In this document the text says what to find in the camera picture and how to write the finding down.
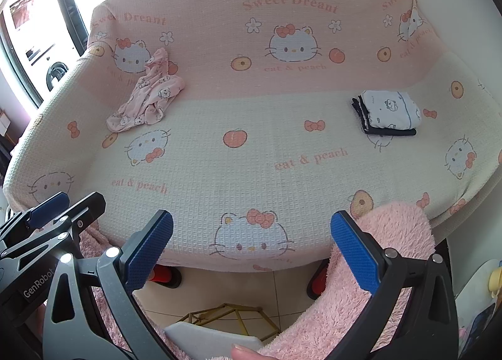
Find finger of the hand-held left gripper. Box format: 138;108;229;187
0;191;71;242
37;191;107;245

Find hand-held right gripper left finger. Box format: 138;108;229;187
42;209;185;360

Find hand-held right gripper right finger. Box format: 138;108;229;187
330;210;459;360

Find pink printed pants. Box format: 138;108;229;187
106;47;186;133

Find folded white and navy clothes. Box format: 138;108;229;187
351;89;422;136

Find person's right hand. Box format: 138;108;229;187
231;344;261;360

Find red and black sofa foot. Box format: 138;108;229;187
306;262;330;300
151;266;183;289

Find pink fluffy cloth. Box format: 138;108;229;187
76;203;437;360

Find white foam board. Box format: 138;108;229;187
164;323;264;358

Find pink cat printed blanket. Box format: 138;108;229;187
2;0;502;272

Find yellow plastic toy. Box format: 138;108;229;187
486;268;502;300

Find gold wire frame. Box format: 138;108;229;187
178;303;281;345

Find dark window frame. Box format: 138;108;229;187
0;0;158;110

